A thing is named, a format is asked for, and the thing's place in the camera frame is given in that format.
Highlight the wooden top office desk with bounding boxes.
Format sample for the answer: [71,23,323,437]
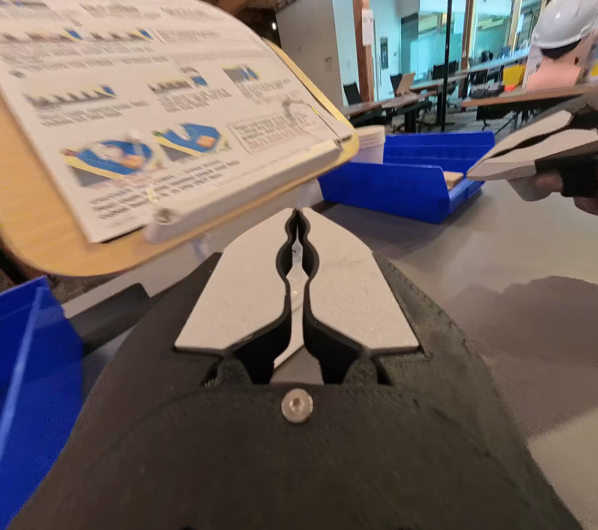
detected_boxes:
[460,84,598,119]
[341,91,435,129]

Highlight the black tape strip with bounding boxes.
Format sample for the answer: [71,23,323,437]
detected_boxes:
[70,283,152,353]

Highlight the printed instruction sheet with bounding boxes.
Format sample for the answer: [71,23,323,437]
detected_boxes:
[0,0,353,243]

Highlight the pink mannequin head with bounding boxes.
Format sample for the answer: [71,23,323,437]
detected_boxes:
[524,41,591,91]

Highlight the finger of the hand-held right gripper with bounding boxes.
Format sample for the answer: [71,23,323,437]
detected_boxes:
[466,128,598,203]
[488,110,575,158]

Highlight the blue plastic bin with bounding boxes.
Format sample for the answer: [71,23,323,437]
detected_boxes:
[0,277,85,530]
[318,132,496,224]

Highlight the white hard hat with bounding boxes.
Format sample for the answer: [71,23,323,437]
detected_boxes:
[530,0,598,49]

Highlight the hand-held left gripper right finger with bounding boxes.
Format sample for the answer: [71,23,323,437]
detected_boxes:
[297,208,420,385]

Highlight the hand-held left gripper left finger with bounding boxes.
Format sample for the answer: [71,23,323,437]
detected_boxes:
[174,208,299,385]

